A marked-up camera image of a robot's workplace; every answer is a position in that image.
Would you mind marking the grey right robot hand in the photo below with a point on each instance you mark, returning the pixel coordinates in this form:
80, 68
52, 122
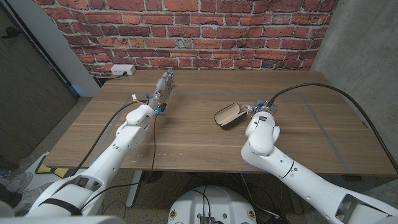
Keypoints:
264, 109

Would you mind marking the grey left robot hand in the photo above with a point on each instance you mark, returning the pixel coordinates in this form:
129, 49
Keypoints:
163, 88

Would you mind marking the black glasses case tan lining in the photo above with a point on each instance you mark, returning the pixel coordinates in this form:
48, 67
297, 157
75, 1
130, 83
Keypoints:
227, 116

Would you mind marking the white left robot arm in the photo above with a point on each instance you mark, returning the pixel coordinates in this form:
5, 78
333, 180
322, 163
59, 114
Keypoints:
109, 158

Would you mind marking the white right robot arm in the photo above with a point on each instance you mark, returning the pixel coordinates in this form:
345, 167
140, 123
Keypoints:
280, 168

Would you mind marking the white power strip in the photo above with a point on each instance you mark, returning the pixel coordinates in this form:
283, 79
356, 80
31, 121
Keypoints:
122, 69

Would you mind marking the red brick printed backdrop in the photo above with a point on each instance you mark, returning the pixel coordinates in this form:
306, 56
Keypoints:
192, 31

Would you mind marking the slanted grey tape strip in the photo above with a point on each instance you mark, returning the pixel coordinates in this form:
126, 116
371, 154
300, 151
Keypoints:
326, 130

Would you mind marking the white table leg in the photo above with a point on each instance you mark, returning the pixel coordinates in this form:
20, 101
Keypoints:
134, 189

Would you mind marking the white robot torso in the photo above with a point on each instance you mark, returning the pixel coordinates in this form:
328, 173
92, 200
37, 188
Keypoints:
211, 202

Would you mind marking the dark perforated panel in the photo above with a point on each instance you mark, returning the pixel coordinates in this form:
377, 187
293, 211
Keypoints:
28, 93

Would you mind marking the yellow and black floor mat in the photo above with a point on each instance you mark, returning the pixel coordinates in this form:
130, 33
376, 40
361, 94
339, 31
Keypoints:
46, 169

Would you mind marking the grey sneaker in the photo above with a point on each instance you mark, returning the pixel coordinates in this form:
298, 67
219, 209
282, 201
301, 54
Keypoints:
18, 182

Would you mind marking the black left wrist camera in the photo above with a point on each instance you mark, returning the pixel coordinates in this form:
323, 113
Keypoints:
162, 108

